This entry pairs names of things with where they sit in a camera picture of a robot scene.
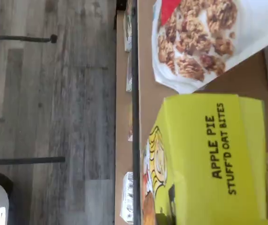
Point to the white pastry boxes group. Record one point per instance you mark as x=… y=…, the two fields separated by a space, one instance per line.
x=121 y=117

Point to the black metal stand leg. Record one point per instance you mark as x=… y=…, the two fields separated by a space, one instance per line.
x=24 y=160
x=19 y=38

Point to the wooden shelf board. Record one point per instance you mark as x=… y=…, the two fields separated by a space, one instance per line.
x=241 y=79

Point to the black metal shelf rack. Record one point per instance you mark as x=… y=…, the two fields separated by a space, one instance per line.
x=136 y=93

